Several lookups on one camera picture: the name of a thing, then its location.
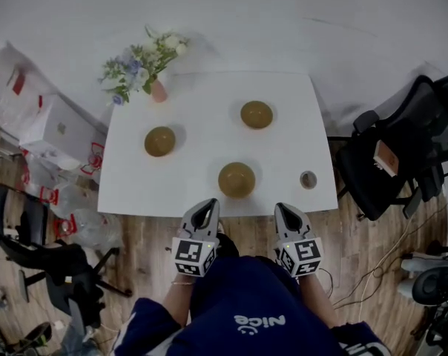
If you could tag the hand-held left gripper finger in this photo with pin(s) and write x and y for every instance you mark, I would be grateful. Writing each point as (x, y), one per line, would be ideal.
(216, 217)
(190, 219)

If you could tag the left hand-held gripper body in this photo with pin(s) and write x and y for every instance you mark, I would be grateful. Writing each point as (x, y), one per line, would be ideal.
(188, 252)

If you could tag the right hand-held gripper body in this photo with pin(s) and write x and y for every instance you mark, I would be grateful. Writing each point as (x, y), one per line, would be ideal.
(302, 254)

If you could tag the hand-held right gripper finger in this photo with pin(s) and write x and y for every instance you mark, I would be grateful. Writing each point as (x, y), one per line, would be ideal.
(279, 223)
(302, 223)

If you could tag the olive green bowl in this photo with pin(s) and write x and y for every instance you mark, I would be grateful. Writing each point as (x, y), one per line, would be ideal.
(236, 180)
(256, 114)
(159, 141)

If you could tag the person's right forearm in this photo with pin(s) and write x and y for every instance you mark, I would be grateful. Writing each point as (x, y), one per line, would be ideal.
(320, 302)

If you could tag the person's left forearm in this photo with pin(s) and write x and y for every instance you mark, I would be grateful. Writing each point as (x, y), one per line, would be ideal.
(176, 302)

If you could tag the person's black shoe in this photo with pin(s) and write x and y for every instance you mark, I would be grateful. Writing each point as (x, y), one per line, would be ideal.
(227, 245)

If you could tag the small grey cup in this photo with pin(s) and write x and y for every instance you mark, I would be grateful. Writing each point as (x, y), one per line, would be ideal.
(308, 179)

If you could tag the navy blue printed shirt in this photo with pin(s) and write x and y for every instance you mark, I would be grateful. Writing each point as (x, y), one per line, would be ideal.
(246, 310)

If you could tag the brown box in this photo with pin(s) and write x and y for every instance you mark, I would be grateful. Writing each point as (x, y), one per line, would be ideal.
(385, 158)

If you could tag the black mesh office chair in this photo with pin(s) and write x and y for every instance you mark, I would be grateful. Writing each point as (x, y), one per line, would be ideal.
(398, 143)

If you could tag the grey and black machine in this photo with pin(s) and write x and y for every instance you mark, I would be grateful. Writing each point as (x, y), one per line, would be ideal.
(429, 284)

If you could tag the pink vase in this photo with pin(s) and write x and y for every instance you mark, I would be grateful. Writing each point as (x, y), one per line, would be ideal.
(159, 91)

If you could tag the white cardboard box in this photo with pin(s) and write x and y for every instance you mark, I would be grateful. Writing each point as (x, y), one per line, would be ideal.
(62, 128)

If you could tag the white and blue flower bouquet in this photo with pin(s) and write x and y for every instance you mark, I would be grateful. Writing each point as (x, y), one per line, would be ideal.
(135, 69)

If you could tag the clear plastic bag red print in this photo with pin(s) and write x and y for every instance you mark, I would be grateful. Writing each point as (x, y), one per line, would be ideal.
(16, 87)

